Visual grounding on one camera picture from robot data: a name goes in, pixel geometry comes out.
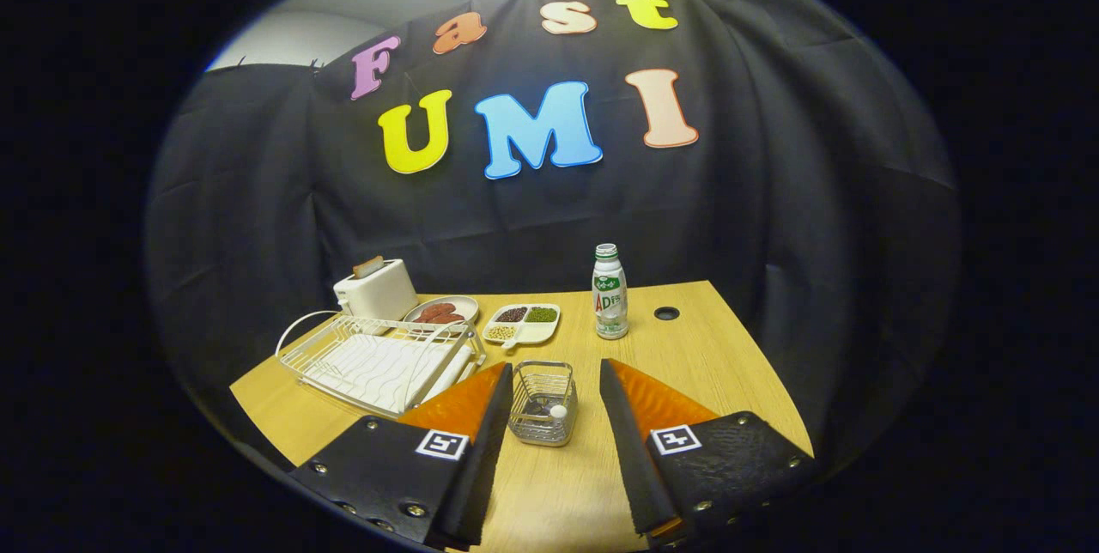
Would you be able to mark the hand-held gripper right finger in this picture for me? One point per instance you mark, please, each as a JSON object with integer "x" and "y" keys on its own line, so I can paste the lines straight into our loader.
{"x": 631, "y": 467}

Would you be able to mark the pile of yellow beans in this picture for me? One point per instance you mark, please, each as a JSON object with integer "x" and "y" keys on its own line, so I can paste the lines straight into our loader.
{"x": 501, "y": 332}

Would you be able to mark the brown meat piece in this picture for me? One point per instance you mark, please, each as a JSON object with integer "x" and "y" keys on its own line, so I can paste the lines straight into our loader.
{"x": 436, "y": 309}
{"x": 448, "y": 319}

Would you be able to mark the toast slice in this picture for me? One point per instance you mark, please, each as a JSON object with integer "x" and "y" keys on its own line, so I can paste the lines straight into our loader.
{"x": 367, "y": 267}

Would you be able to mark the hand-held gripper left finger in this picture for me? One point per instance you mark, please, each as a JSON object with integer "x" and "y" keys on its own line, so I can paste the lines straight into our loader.
{"x": 485, "y": 467}

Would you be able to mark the white drip tray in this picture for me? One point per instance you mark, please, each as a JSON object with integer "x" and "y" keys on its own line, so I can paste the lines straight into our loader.
{"x": 378, "y": 373}

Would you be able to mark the pile of dark red beans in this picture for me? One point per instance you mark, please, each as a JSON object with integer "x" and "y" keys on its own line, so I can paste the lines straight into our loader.
{"x": 512, "y": 313}

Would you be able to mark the white divided tray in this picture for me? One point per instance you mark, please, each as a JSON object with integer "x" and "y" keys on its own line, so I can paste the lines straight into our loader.
{"x": 537, "y": 332}

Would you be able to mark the pile of green beans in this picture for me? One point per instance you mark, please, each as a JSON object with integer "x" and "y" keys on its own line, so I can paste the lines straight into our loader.
{"x": 542, "y": 314}

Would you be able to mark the grey plate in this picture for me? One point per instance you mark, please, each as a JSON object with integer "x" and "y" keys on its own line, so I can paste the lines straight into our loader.
{"x": 464, "y": 306}

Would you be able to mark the white drink bottle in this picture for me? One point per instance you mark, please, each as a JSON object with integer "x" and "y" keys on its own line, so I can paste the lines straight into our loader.
{"x": 610, "y": 304}

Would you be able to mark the white toaster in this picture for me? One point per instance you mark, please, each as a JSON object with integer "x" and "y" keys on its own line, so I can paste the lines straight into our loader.
{"x": 378, "y": 295}

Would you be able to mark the black backdrop cloth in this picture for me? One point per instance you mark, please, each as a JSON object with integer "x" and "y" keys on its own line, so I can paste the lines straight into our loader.
{"x": 773, "y": 192}

